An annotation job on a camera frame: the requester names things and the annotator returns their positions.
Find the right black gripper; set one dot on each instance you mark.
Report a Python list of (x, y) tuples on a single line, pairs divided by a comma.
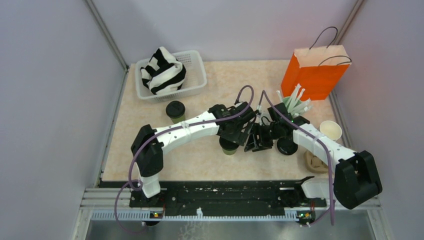
[(251, 144)]

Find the green paper coffee cup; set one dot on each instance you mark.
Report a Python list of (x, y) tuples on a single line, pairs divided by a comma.
[(178, 119)]

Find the cardboard cup carrier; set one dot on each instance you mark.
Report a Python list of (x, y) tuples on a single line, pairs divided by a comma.
[(314, 164)]

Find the stack of paper cups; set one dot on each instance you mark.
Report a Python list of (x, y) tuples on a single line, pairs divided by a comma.
[(331, 129)]

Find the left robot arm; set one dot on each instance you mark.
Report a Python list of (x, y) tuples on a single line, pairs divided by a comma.
[(151, 144)]

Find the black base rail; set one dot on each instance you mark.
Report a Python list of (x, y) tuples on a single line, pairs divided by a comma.
[(266, 199)]

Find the orange paper bag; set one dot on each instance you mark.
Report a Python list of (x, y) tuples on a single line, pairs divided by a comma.
[(316, 69)]

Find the black white striped cloth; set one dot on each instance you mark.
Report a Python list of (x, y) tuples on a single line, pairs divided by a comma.
[(164, 73)]

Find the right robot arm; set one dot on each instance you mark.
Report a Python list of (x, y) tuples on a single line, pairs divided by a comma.
[(355, 177)]

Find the black lid on table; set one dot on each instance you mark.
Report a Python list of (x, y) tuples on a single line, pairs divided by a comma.
[(286, 146)]

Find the white wrapped straws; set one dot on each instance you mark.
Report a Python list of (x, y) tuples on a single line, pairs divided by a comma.
[(296, 95)]

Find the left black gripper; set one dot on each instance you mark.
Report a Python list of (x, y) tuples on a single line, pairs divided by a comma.
[(240, 137)]

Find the green straw holder cup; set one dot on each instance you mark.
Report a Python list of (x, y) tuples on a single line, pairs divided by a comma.
[(287, 102)]

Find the white plastic basket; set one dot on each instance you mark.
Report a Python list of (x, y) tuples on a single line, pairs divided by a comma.
[(195, 78)]

